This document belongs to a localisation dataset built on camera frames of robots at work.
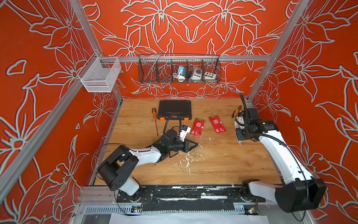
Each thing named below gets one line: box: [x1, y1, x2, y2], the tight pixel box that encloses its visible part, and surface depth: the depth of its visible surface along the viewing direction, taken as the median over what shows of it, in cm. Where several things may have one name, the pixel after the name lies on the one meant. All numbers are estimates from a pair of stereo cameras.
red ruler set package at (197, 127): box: [190, 117, 206, 138], surface depth 105 cm
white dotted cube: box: [204, 71, 217, 80], surface depth 96 cm
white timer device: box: [188, 66, 203, 81], surface depth 93 cm
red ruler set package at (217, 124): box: [208, 115, 227, 134], surface depth 106 cm
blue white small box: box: [177, 66, 187, 78], surface depth 85 cm
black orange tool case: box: [157, 99, 193, 122], surface depth 109 cm
